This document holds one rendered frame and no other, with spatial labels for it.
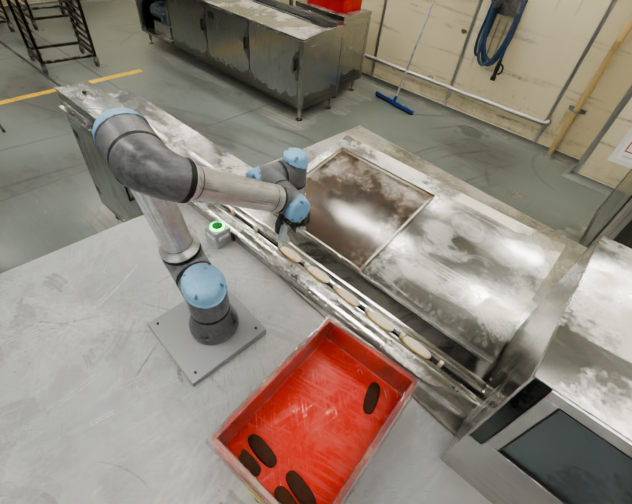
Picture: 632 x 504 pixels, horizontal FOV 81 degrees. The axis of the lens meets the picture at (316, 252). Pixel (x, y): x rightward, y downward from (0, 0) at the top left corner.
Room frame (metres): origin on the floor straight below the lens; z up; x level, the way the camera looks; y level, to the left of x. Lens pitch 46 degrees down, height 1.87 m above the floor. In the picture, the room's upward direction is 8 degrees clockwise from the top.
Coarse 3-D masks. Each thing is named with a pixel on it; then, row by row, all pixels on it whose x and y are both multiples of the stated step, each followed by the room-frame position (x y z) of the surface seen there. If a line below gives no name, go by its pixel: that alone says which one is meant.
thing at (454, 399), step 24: (216, 216) 1.11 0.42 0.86; (240, 240) 1.00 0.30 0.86; (288, 264) 0.90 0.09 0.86; (312, 288) 0.81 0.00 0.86; (336, 312) 0.72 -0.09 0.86; (360, 336) 0.65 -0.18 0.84; (384, 336) 0.65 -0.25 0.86; (408, 360) 0.58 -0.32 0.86; (432, 384) 0.51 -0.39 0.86; (456, 408) 0.45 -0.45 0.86
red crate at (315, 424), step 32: (320, 352) 0.59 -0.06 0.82; (288, 384) 0.47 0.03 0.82; (320, 384) 0.48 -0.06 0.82; (352, 384) 0.50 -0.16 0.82; (384, 384) 0.51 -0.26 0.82; (256, 416) 0.37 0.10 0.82; (288, 416) 0.38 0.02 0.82; (320, 416) 0.39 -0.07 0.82; (352, 416) 0.40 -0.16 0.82; (384, 416) 0.42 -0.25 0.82; (288, 448) 0.30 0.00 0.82; (320, 448) 0.31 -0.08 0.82; (352, 448) 0.32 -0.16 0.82; (320, 480) 0.24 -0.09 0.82
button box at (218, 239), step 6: (222, 222) 1.04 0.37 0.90; (228, 228) 1.02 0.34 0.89; (210, 234) 0.99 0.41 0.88; (216, 234) 0.97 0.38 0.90; (222, 234) 0.99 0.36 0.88; (228, 234) 1.01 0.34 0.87; (210, 240) 0.99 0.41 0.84; (216, 240) 0.97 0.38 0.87; (222, 240) 0.99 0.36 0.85; (228, 240) 1.01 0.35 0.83; (216, 246) 0.97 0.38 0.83
